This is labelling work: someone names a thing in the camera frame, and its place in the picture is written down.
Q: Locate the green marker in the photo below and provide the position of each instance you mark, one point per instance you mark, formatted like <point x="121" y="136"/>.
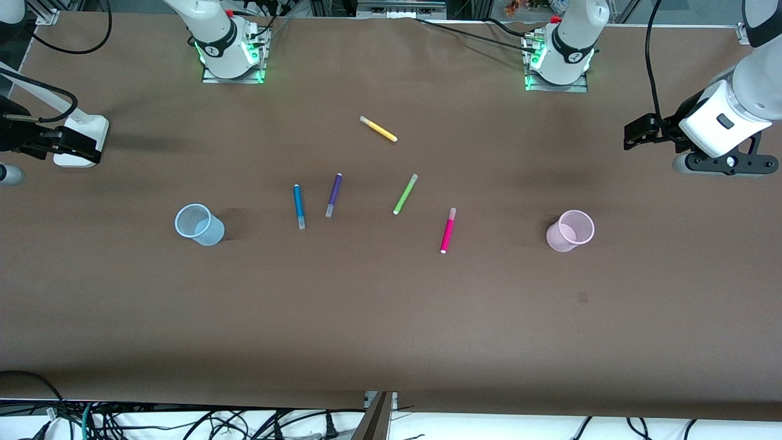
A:
<point x="405" y="194"/>

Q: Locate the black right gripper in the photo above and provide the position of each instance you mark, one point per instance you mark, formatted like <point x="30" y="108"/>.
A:
<point x="13" y="132"/>

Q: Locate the blue marker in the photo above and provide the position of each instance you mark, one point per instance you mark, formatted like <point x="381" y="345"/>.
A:
<point x="299" y="206"/>

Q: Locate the silver aluminium rail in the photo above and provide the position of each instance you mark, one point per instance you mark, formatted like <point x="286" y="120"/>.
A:
<point x="400" y="7"/>

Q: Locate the translucent blue plastic cup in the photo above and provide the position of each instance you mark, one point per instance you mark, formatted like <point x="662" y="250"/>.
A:
<point x="211" y="235"/>

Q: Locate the white desk lamp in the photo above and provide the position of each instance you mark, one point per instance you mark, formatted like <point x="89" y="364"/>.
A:
<point x="85" y="125"/>

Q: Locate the translucent pink plastic cup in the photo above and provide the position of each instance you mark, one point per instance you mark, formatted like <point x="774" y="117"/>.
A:
<point x="559" y="239"/>

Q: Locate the yellow marker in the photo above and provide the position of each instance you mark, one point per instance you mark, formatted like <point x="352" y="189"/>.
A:
<point x="379" y="129"/>

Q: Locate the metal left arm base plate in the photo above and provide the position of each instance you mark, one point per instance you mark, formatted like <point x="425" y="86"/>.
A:
<point x="556" y="88"/>

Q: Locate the dark table support beam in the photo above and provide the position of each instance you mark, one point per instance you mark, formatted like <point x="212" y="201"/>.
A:
<point x="376" y="421"/>

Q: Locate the black power plug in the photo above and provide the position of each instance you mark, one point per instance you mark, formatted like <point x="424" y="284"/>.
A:
<point x="330" y="428"/>

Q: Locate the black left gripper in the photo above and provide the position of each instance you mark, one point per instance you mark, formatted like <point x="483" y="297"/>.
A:
<point x="664" y="129"/>

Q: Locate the pink marker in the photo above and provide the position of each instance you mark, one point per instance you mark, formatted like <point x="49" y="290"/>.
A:
<point x="448" y="232"/>

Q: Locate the brown paper table cover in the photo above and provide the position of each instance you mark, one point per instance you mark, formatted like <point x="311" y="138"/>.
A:
<point x="391" y="305"/>

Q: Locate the black left camera bracket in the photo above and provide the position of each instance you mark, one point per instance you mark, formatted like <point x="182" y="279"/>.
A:
<point x="733" y="164"/>

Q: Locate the purple marker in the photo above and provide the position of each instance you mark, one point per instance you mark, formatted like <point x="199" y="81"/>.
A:
<point x="333" y="194"/>

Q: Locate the small orange toy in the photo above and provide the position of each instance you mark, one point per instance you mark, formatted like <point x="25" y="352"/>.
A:
<point x="512" y="7"/>

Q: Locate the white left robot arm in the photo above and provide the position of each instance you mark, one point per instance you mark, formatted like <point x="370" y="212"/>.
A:
<point x="574" y="36"/>

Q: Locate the aluminium frame profile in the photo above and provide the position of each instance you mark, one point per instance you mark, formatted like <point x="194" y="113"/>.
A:
<point x="46" y="12"/>
<point x="742" y="33"/>

